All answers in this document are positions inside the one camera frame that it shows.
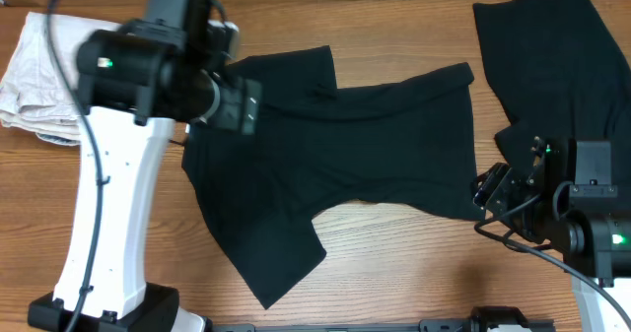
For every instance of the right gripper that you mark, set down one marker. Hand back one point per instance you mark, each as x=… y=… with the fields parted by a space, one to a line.
x=496 y=187

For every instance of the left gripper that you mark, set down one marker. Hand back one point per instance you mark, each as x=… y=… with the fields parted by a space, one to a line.
x=247 y=106

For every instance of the black t-shirt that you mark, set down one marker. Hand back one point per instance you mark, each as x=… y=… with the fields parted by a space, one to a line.
x=316 y=146

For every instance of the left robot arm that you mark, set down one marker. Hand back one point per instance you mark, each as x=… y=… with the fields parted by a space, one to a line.
x=135 y=85

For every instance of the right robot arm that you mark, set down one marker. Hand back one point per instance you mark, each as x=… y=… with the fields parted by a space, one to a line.
x=567 y=210

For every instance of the folded beige clothes stack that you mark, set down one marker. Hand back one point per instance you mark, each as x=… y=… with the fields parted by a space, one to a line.
x=33 y=96

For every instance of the black garment pile right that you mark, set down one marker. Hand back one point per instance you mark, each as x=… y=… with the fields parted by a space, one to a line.
x=558 y=73

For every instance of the light blue garment under beige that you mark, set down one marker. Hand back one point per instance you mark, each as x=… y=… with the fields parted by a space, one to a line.
x=57 y=140

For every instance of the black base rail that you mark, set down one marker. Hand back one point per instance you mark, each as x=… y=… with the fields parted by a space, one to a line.
x=481 y=319

